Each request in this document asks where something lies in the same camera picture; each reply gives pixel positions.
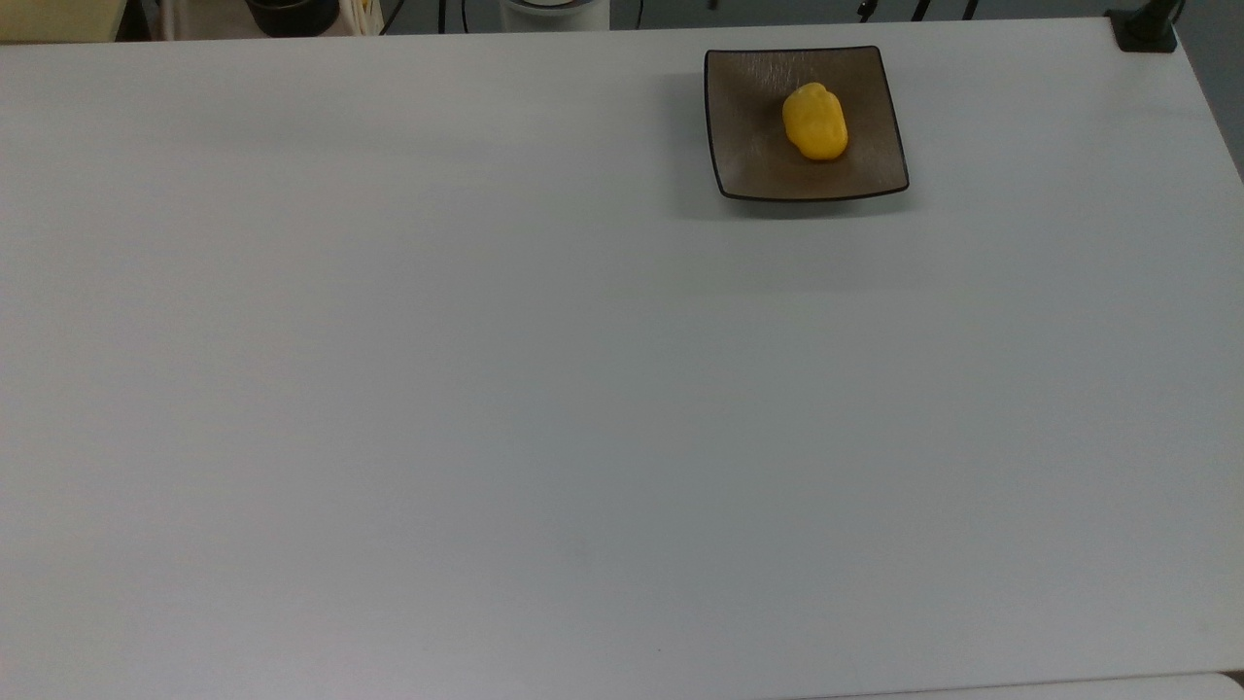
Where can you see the square brown ceramic plate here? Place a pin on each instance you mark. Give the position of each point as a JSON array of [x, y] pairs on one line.
[[758, 146]]

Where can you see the white and yellow paper stack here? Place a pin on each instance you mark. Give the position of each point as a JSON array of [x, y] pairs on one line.
[[364, 15]]

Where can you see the black table clamp mount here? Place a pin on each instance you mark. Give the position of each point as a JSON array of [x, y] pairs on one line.
[[1147, 37]]

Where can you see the pale yellow box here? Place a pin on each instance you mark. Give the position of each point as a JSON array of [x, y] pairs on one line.
[[58, 17]]

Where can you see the black chair legs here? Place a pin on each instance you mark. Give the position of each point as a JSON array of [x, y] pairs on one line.
[[918, 8]]

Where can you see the black round bucket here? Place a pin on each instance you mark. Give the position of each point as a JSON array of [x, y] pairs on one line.
[[292, 15]]

